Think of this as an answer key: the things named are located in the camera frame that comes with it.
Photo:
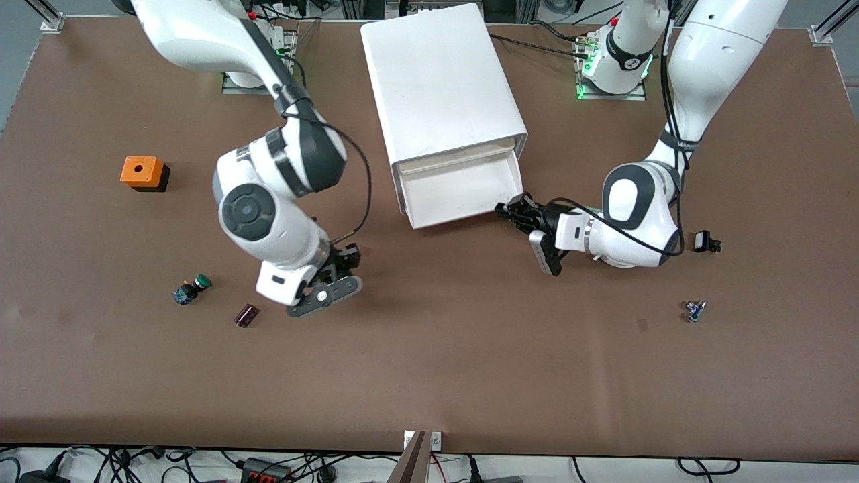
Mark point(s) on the white drawer cabinet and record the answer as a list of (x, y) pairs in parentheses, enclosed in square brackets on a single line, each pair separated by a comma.
[(436, 80)]

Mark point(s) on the black switch component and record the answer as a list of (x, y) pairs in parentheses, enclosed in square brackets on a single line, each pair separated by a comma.
[(702, 241)]

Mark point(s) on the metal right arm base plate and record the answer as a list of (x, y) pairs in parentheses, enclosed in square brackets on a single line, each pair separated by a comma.
[(228, 89)]

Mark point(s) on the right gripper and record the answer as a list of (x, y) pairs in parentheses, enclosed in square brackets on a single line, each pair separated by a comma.
[(343, 259)]

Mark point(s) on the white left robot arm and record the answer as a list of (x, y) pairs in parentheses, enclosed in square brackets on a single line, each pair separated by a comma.
[(637, 221)]

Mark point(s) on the black power strip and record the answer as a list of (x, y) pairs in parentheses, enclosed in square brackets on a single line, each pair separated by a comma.
[(265, 471)]

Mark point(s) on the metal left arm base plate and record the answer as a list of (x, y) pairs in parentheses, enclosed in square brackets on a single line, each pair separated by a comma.
[(634, 96)]

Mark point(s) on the dark maroon cylindrical capacitor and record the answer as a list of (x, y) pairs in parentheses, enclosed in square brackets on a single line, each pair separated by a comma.
[(245, 316)]

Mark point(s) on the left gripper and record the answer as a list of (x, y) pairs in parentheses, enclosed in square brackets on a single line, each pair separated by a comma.
[(545, 218)]

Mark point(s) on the black power adapter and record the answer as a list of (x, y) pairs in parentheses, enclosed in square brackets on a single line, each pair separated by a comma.
[(43, 477)]

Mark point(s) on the aluminium frame profile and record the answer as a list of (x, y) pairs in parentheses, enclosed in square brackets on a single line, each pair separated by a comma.
[(829, 27), (47, 17)]

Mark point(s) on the green push button switch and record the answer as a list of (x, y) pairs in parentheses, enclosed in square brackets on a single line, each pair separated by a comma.
[(191, 290)]

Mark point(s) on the brown camera stand post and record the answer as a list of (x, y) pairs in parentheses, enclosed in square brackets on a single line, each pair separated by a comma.
[(413, 463)]

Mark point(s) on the orange box with hole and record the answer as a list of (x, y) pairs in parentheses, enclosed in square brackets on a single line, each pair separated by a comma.
[(139, 171)]

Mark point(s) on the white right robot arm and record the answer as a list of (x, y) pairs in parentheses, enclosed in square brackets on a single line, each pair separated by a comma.
[(268, 221)]

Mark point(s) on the black plug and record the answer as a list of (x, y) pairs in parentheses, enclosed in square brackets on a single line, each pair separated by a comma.
[(474, 469)]

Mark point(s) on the small blue electronic component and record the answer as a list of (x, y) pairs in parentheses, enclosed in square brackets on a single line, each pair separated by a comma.
[(694, 311)]

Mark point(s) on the white plastic drawer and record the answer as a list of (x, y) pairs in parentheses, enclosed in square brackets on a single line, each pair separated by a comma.
[(456, 155), (463, 194)]

